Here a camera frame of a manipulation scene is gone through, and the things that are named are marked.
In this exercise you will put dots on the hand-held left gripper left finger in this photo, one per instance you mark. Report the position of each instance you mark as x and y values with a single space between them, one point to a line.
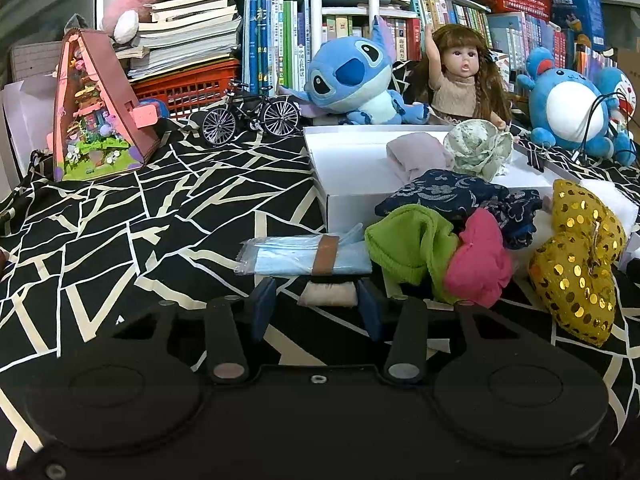
264 306

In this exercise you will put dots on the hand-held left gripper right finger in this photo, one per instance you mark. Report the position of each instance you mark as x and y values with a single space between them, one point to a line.
370 308

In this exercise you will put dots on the pale fabric pouch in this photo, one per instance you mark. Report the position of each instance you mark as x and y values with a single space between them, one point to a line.
327 294

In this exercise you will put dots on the green cloth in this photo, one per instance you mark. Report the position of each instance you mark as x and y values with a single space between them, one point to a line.
400 240

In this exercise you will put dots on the pink cloth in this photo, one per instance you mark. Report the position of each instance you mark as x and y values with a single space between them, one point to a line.
480 260

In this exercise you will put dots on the navy floral pouch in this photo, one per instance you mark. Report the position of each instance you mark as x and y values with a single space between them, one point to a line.
445 190

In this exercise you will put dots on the white cardboard box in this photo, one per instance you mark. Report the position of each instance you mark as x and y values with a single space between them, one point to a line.
350 160

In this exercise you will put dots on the lilac cloth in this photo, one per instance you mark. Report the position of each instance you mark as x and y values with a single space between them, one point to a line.
415 155

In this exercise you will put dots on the gold sequin pouch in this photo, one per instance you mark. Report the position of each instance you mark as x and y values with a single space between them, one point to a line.
575 265

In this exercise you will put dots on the blue face mask pack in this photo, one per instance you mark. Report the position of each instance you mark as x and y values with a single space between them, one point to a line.
285 256

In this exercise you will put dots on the black white patterned cloth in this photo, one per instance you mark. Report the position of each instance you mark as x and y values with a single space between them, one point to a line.
150 220

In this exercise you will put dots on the miniature metal bicycle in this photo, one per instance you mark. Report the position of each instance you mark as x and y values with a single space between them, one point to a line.
250 110

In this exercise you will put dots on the red plastic basket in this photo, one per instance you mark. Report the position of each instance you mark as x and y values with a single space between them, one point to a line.
190 87

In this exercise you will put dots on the blue alien plush toy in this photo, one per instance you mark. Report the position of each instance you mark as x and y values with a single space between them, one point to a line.
350 75

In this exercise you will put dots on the brown-haired doll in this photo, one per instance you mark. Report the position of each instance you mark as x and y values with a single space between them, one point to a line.
457 90

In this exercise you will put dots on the pink triangular dollhouse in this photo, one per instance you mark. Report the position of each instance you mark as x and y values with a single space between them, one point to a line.
95 115

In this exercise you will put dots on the white fluffy cloth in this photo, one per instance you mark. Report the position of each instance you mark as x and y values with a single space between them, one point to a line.
612 200

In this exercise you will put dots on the row of tall upright books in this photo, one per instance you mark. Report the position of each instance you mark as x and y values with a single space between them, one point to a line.
265 35

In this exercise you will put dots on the row of small shelf books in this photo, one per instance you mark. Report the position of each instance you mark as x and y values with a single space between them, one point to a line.
405 35

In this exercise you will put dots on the round blue mouse plush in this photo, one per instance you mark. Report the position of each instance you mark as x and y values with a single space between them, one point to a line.
565 110

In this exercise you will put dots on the stack of paperback books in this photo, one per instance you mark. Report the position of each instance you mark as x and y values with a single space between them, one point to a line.
190 35

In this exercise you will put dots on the long row of colourful books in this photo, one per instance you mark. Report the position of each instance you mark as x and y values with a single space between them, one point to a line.
520 40

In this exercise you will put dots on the white paper sheet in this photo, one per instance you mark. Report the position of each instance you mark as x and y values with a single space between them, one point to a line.
22 115

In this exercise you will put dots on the pink bunny plush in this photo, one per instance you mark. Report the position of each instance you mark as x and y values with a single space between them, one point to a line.
130 5

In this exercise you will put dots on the blue cat plush toy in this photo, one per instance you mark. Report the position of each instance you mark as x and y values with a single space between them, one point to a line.
620 90

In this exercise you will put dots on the blue cardboard carton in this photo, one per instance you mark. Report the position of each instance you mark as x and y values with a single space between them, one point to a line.
577 10

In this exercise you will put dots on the white ladder frame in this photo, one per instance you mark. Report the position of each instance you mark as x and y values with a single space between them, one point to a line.
316 5

